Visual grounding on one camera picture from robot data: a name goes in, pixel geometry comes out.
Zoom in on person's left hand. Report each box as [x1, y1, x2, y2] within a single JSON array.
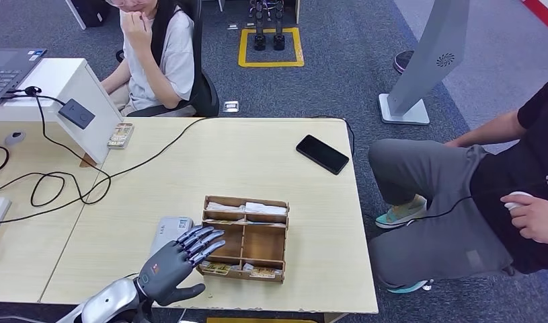
[[120, 9, 153, 53], [500, 192, 548, 247]]

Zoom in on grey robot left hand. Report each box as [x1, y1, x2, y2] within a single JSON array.
[[136, 225, 227, 308]]

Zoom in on round white black handheld device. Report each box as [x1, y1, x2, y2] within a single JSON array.
[[504, 191, 535, 211]]

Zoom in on gold patterned card stack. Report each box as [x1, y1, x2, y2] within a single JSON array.
[[107, 122, 136, 149]]

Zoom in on grey white card reader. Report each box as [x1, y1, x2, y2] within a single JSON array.
[[149, 216, 195, 258]]

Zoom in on person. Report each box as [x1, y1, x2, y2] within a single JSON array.
[[100, 0, 196, 118], [367, 75, 548, 291]]

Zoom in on gold room key cards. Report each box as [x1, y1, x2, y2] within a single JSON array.
[[241, 262, 282, 280], [201, 261, 233, 275]]

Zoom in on small black card reader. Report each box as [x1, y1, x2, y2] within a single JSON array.
[[58, 98, 96, 131]]

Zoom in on white paper stack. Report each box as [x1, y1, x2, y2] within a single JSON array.
[[243, 201, 288, 217], [205, 201, 244, 213]]

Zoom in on white desk riser stand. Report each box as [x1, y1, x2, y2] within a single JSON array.
[[0, 58, 123, 165]]

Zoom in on wooden compartment organizer box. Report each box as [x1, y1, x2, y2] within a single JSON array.
[[194, 195, 290, 285]]

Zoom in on black office chair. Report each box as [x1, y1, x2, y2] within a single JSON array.
[[115, 0, 220, 118]]

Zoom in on yellow floor tape square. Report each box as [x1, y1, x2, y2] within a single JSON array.
[[237, 27, 305, 69]]

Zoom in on black robot leg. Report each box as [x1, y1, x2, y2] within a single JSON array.
[[272, 0, 286, 52], [253, 0, 268, 52]]

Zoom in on dark grey laptop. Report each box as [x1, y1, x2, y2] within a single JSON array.
[[0, 48, 48, 110]]

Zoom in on teal sneaker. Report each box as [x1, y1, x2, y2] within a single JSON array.
[[375, 194, 428, 230], [387, 279, 435, 295]]

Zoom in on grey computer mouse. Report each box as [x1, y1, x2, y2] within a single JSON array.
[[4, 130, 27, 147]]

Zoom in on black smartphone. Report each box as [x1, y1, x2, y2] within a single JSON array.
[[296, 135, 350, 176]]

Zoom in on grey white kiosk stand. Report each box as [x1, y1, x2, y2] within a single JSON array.
[[379, 0, 471, 126]]

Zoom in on dark shoe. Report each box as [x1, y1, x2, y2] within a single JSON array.
[[393, 50, 416, 75]]

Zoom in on thin black device cable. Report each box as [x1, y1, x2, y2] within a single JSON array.
[[405, 195, 473, 224]]

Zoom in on long black cable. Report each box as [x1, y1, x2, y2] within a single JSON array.
[[0, 116, 212, 227]]

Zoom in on black looped cable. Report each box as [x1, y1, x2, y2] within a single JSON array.
[[0, 86, 112, 209]]

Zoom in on black cable at desk corner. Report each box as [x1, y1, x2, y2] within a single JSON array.
[[311, 116, 356, 159]]

